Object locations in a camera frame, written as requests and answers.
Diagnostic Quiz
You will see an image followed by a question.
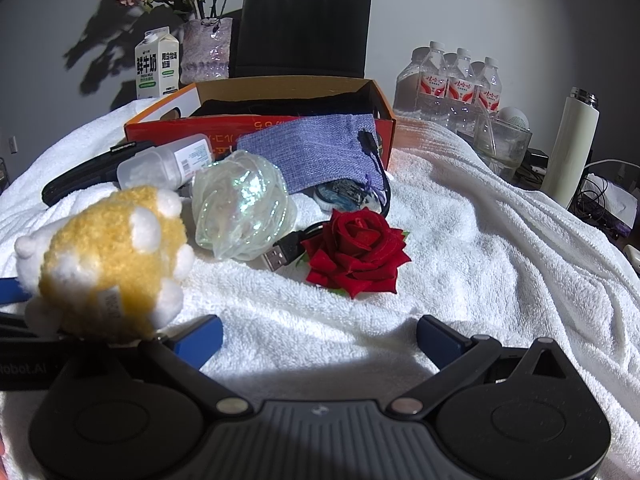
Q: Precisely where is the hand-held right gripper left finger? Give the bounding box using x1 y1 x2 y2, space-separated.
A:
65 314 249 417

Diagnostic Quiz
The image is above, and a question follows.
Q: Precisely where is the dark zip case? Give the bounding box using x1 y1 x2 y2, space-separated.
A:
41 141 156 207

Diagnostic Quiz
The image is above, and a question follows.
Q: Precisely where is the clear glass cup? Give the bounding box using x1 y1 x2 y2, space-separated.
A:
472 110 532 181

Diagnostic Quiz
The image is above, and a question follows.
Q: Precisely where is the white round speaker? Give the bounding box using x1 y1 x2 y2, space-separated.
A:
497 106 530 131

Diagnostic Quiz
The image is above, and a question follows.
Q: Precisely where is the white thermos bottle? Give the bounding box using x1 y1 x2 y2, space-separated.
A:
542 86 599 209

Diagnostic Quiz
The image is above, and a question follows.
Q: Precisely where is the red fabric rose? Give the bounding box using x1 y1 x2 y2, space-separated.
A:
299 208 412 300

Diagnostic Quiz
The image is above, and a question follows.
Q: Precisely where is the black USB cable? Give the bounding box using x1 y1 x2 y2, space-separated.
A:
260 130 393 273

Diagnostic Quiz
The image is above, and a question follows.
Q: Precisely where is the black paper bag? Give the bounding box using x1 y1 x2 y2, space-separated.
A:
228 0 375 92

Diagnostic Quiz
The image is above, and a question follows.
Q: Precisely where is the black power adapter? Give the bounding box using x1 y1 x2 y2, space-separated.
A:
522 147 551 171

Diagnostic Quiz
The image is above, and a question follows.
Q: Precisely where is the small dark blue gadget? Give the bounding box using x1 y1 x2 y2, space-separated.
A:
314 178 381 213

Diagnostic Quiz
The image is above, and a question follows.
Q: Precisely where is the purple fabric pouch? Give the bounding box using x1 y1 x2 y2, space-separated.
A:
236 113 391 196

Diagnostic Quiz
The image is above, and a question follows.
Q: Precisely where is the white terry towel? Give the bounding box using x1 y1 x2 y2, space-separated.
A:
0 97 640 480

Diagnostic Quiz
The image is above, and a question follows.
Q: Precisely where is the yellow white plush toy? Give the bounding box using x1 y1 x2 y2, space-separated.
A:
14 185 196 346

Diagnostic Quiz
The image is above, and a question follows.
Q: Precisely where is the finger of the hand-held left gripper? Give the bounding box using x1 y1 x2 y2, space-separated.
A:
0 277 24 307
0 311 76 346

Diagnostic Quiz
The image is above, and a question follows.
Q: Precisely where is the translucent plastic bottle cap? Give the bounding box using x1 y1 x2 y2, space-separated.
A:
116 133 216 192

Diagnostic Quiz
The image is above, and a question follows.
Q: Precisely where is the pack of water bottles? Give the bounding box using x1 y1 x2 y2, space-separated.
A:
393 41 502 131

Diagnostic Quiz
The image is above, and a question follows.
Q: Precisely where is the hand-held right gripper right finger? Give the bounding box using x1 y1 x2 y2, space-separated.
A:
392 314 576 417

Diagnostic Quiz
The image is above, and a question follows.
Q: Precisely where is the iridescent clear ball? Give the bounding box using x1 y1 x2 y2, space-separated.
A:
192 150 296 261

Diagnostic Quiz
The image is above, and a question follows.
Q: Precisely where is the orange cardboard box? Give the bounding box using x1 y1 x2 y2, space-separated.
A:
123 78 398 171

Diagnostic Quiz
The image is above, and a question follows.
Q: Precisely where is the purple glass vase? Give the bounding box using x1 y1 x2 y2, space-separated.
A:
180 17 234 86

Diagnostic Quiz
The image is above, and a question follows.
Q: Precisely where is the white milk carton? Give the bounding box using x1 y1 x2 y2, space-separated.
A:
134 27 180 101

